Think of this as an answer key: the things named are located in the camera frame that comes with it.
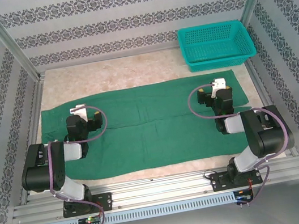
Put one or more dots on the aluminium table side rail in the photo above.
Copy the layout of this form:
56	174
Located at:
258	85
37	90

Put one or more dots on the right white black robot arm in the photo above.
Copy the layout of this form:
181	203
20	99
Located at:
271	137

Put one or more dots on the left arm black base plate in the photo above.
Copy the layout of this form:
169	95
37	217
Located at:
104	201

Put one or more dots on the teal plastic mesh basket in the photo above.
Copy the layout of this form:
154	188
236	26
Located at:
196	65

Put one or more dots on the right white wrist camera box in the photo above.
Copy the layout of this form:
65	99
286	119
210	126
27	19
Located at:
219	83

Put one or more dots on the aluminium table end rail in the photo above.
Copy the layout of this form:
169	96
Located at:
100	60

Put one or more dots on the green cloth towel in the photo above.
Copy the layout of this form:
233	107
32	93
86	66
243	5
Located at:
147	135

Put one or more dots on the aluminium profile beam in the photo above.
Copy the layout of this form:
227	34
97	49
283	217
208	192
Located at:
165	189

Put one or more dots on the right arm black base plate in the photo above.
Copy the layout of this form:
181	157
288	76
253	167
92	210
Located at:
218	182

